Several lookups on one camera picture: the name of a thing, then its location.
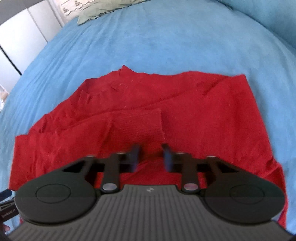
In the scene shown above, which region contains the blue bed sheet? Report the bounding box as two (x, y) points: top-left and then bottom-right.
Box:
(1, 1), (295, 232)

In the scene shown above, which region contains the green pillow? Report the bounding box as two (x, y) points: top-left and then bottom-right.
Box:
(77, 0), (145, 25)

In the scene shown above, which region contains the red knit sweater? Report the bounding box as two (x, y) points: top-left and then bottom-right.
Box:
(9, 65), (287, 229)

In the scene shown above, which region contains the cream quilted headboard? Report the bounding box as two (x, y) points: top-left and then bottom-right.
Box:
(50, 0), (94, 26)

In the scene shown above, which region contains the white grey wardrobe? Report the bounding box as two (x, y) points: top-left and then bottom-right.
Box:
(1, 1), (63, 92)

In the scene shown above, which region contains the rolled blue duvet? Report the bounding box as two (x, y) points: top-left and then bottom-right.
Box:
(221, 0), (296, 47)

